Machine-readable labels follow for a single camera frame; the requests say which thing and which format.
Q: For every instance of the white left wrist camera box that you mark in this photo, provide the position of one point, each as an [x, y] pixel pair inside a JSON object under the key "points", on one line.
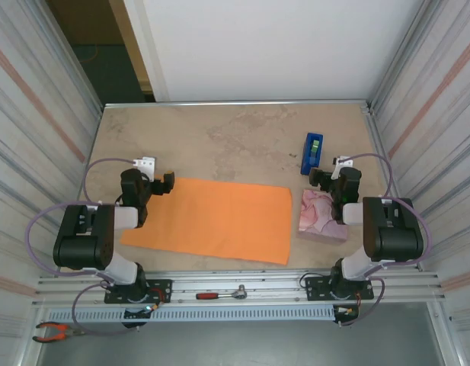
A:
{"points": [[146, 165]]}

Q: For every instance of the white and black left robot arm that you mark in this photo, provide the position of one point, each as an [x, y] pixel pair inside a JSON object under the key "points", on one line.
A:
{"points": [[82, 244]]}

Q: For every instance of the pink marbled gift box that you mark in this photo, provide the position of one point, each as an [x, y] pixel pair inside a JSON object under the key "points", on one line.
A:
{"points": [[314, 213]]}

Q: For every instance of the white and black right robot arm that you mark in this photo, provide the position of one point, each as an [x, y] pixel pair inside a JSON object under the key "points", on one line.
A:
{"points": [[394, 236]]}

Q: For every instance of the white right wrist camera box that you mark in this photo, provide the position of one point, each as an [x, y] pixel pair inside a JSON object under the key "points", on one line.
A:
{"points": [[341, 167]]}

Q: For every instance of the blue tape dispenser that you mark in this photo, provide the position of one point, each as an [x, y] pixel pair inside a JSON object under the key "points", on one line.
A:
{"points": [[306, 160]]}

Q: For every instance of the green clear tape roll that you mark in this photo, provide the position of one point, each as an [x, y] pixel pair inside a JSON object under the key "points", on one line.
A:
{"points": [[315, 148]]}

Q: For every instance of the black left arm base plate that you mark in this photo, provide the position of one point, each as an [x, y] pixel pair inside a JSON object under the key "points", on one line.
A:
{"points": [[162, 286]]}

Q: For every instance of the tan wooden door jamb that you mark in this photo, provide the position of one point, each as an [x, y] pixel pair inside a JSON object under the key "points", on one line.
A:
{"points": [[128, 38]]}

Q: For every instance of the wide aluminium extrusion rail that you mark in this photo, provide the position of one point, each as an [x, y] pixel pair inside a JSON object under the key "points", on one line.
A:
{"points": [[276, 295]]}

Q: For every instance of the orange wrapping paper sheet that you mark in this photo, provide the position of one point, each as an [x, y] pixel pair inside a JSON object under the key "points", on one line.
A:
{"points": [[219, 221]]}

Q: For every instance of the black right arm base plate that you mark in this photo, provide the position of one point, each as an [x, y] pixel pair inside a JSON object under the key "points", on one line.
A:
{"points": [[318, 286]]}

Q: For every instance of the black electronics module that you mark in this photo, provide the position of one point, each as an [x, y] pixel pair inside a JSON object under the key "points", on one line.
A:
{"points": [[133, 314], [343, 312]]}

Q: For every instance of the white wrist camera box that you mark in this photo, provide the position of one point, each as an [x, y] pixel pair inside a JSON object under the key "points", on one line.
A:
{"points": [[146, 165], [341, 167]]}

